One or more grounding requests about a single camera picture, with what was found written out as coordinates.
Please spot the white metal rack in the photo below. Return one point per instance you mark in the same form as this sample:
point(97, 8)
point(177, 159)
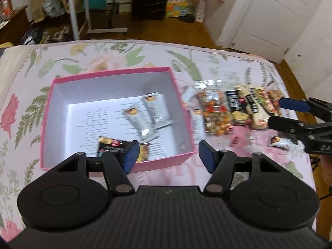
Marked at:
point(111, 7)

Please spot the pink storage box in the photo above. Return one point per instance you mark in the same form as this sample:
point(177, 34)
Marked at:
point(82, 108)

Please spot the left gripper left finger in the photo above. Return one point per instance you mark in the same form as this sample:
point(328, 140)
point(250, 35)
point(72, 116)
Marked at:
point(117, 164)

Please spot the cream noodle snack bag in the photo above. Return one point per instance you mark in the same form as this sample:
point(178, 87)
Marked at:
point(259, 106)

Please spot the colourful cardboard box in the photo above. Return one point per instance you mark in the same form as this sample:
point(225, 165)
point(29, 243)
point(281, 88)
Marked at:
point(180, 8)

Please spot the clear bag coated peanuts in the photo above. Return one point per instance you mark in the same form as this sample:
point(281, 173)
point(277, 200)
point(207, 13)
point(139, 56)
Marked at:
point(217, 117)

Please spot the dark wooden nightstand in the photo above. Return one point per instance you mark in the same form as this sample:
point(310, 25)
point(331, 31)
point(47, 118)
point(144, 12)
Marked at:
point(16, 28)

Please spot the black soda cracker pack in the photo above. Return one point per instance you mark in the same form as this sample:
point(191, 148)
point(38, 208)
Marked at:
point(108, 144)

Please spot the white snack bar wrapper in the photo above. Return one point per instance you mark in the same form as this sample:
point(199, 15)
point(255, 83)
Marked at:
point(198, 125)
point(279, 142)
point(157, 110)
point(145, 130)

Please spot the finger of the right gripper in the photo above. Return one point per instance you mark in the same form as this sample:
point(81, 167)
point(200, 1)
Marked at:
point(319, 108)
point(293, 128)

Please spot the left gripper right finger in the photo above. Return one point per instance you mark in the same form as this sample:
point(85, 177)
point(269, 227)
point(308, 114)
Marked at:
point(221, 165)

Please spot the clear bag mixed snacks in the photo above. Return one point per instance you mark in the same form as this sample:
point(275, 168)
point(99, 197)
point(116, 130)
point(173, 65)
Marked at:
point(275, 95)

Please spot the white door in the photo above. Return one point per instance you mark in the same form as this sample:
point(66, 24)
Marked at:
point(267, 28)

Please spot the floral bed sheet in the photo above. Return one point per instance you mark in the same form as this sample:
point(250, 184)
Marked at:
point(28, 71)

